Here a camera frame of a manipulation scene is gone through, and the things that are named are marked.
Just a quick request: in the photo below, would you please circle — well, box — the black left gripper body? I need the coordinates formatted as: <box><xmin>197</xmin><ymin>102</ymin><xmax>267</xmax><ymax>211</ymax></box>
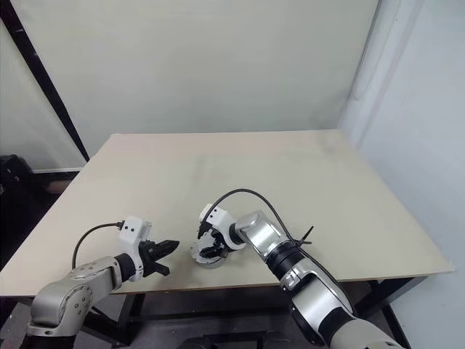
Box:
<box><xmin>139</xmin><ymin>239</ymin><xmax>163</xmax><ymax>275</ymax></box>

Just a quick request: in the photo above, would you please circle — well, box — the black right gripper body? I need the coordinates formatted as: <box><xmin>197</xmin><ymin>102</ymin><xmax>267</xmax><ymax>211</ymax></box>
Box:
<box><xmin>198</xmin><ymin>222</ymin><xmax>229</xmax><ymax>255</ymax></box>

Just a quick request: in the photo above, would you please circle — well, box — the clear tape roll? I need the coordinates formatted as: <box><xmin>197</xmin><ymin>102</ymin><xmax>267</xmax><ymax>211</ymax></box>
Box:
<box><xmin>188</xmin><ymin>238</ymin><xmax>230</xmax><ymax>268</ymax></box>

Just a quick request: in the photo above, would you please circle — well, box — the black bag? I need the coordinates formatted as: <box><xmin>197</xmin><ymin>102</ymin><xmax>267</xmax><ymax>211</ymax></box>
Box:
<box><xmin>0</xmin><ymin>153</ymin><xmax>36</xmax><ymax>209</ymax></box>

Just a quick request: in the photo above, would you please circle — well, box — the black slanted pole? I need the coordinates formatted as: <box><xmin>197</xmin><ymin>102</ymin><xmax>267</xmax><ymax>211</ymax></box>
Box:
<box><xmin>0</xmin><ymin>0</ymin><xmax>91</xmax><ymax>163</ymax></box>

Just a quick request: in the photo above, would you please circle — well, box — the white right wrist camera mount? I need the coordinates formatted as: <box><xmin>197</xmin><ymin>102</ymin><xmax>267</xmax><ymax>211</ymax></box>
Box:
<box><xmin>198</xmin><ymin>204</ymin><xmax>238</xmax><ymax>252</ymax></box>

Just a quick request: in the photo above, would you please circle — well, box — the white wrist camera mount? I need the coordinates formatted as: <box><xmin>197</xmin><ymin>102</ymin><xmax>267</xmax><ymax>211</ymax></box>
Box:
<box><xmin>198</xmin><ymin>204</ymin><xmax>238</xmax><ymax>252</ymax></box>
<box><xmin>118</xmin><ymin>215</ymin><xmax>153</xmax><ymax>284</ymax></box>

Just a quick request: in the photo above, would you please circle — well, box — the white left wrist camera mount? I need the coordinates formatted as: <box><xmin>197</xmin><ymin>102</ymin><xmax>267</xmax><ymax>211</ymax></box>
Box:
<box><xmin>118</xmin><ymin>215</ymin><xmax>153</xmax><ymax>284</ymax></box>

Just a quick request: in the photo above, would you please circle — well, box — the black metal table frame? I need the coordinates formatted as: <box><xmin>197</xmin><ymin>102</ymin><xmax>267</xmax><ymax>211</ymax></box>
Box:
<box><xmin>78</xmin><ymin>277</ymin><xmax>426</xmax><ymax>349</ymax></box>

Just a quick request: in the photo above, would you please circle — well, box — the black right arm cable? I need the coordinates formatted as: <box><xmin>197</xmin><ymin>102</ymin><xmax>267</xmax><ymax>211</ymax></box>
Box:
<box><xmin>203</xmin><ymin>188</ymin><xmax>313</xmax><ymax>256</ymax></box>

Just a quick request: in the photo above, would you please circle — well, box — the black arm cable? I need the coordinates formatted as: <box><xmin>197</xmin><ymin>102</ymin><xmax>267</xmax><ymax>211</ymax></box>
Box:
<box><xmin>70</xmin><ymin>221</ymin><xmax>126</xmax><ymax>270</ymax></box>
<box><xmin>203</xmin><ymin>188</ymin><xmax>313</xmax><ymax>256</ymax></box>

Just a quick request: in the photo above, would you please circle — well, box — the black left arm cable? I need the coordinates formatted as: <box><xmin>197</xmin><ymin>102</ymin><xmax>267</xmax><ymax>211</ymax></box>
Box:
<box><xmin>70</xmin><ymin>221</ymin><xmax>126</xmax><ymax>270</ymax></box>

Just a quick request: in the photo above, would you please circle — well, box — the black cable tie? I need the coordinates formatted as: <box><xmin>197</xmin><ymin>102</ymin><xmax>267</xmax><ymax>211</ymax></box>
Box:
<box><xmin>290</xmin><ymin>225</ymin><xmax>315</xmax><ymax>252</ymax></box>

